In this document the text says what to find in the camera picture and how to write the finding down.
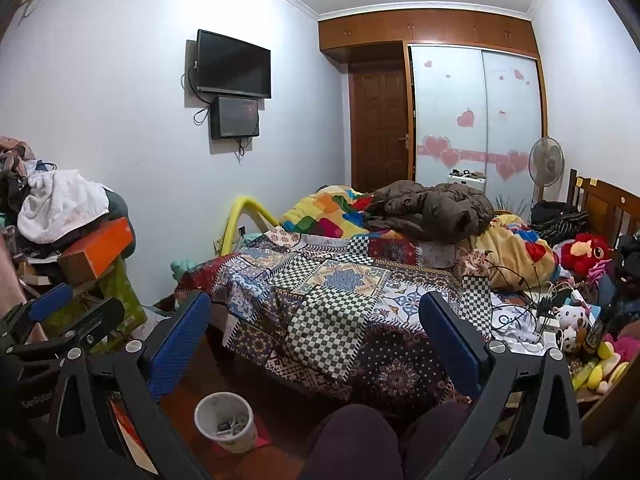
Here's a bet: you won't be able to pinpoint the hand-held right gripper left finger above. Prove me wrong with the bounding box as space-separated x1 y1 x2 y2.
47 290 215 480

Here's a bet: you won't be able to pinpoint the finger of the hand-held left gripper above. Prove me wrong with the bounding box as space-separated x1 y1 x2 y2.
0 283 75 344
10 297 126 362

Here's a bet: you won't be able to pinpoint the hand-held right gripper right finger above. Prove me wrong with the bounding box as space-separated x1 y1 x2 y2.
419 290 586 480

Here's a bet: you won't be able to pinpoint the white plastic waste bin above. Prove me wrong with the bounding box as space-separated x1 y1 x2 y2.
194 391 259 455

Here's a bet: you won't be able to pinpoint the green patterned box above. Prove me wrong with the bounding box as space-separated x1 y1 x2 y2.
47 257 149 351

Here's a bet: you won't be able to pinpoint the orange cardboard box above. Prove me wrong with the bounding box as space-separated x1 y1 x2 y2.
57 217 136 286

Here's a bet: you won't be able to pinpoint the person's right leg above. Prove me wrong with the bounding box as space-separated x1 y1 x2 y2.
400 400 501 480

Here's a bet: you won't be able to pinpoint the person's leg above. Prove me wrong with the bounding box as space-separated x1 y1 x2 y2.
400 400 501 480
297 404 406 480

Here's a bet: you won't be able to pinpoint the red flat box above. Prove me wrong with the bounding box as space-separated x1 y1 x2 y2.
109 397 162 467

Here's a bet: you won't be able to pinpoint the white crumpled cloth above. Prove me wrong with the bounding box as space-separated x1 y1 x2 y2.
17 169 111 245

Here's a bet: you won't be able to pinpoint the yellow fleece blanket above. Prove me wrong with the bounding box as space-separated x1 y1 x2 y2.
470 212 561 291

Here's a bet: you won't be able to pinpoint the dark grey cloth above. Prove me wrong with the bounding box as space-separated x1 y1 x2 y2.
102 187 132 222

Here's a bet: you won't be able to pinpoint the spotted white dog plush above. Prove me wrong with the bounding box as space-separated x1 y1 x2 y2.
552 302 594 352

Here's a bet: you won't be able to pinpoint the red square mat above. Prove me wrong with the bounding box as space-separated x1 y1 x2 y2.
210 427 274 461

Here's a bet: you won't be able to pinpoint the pile of mixed clothes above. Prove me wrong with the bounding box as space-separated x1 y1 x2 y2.
0 135 39 222

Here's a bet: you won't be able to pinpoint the yellow foam tube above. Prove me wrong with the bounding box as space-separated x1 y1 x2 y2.
222 195 281 257

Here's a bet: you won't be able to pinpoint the brown padded jacket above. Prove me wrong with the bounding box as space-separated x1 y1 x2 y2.
365 181 496 242

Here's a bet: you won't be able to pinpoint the person's left leg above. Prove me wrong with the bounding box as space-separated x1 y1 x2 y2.
297 404 406 480

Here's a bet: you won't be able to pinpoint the patterned patchwork bedspread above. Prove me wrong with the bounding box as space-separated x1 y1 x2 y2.
175 227 496 401

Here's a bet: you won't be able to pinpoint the yellow plush toy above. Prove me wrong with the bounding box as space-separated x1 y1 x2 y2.
572 345 631 394

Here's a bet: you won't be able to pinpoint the red plush toy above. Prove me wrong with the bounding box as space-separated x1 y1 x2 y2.
560 232 616 276

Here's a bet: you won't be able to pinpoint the small white cabinet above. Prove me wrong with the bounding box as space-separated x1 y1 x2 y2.
447 170 489 194

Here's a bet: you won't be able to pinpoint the black striped clothing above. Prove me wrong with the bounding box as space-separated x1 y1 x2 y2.
530 200 591 246

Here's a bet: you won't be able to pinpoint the pink plush toy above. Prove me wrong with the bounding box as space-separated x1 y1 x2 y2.
612 335 640 362

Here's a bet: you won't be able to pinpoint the colourful block quilt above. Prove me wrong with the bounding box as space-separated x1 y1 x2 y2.
279 185 382 238

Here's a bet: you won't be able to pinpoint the dark patterned clothing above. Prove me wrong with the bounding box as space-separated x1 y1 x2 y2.
612 232 640 311

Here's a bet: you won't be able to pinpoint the white standing fan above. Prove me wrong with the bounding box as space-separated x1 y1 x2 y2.
529 136 566 207

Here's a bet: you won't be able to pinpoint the wooden headboard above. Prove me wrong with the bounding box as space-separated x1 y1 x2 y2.
567 169 640 247

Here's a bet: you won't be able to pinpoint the pink heart stickers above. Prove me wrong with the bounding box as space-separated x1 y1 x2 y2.
417 60 531 181

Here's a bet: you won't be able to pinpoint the brown wooden door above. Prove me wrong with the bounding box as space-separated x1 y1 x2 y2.
350 67 414 193

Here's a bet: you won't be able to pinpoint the white sliding door wardrobe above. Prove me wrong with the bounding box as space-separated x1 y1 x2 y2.
407 42 546 198

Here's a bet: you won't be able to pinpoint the wooden overhead cabinet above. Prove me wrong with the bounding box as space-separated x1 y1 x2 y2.
318 8 543 63

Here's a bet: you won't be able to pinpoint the white charger cable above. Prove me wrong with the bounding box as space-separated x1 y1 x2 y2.
492 305 547 347

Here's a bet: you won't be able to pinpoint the black charging cable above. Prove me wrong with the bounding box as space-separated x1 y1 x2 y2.
480 250 557 312

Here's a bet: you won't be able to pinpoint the black television cable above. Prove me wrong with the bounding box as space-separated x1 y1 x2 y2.
181 72 214 126

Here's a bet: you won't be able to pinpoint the small black wall monitor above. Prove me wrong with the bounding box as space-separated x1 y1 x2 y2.
210 95 261 141

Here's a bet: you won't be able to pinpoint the black wall television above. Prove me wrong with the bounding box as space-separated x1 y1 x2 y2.
195 29 272 100

